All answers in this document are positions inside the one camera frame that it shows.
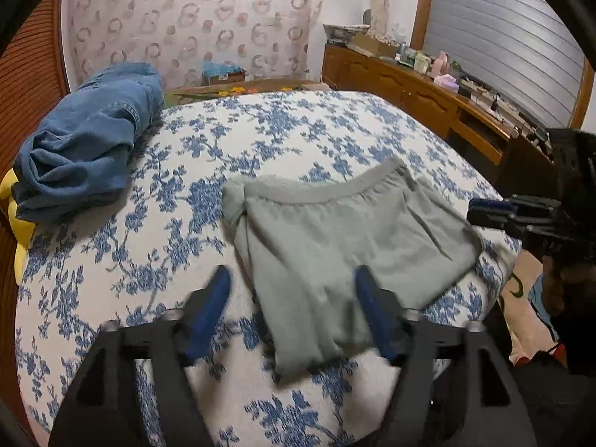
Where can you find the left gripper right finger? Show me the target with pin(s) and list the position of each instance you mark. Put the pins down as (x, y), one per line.
(453, 388)

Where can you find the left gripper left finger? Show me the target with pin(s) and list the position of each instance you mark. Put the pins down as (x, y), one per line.
(101, 407)

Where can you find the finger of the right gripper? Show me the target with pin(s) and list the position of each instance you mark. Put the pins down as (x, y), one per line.
(491, 206)
(497, 220)

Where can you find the grey shorts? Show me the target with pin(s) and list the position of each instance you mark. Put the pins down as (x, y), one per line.
(301, 244)

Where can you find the long wooden sideboard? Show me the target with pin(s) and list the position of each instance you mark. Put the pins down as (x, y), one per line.
(471, 131)

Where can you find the pink tissue box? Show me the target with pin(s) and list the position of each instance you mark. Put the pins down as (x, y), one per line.
(448, 82)

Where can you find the blue floral white bedspread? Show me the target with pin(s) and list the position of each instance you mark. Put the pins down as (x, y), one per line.
(134, 260)

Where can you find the pink bottle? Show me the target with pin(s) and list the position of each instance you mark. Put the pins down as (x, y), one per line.
(440, 65)

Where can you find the grey window blind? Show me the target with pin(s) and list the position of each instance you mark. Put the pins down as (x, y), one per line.
(519, 48)

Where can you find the yellow Pikachu plush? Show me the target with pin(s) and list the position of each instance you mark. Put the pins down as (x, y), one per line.
(22, 230)

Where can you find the open cardboard box on sideboard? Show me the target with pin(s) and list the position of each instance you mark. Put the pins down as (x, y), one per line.
(371, 47)

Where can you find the folded blue jeans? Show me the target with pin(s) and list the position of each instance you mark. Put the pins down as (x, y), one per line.
(78, 156)

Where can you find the circle pattern sheer curtain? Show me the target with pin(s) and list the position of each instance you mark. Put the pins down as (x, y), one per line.
(265, 38)

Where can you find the cardboard box with blue cloth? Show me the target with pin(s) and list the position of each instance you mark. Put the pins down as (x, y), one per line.
(219, 74)

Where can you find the flower pattern brown blanket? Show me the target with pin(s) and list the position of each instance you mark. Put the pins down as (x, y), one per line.
(188, 95)

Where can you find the wooden louvred wardrobe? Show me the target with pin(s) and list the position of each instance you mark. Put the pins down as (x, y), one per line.
(33, 78)

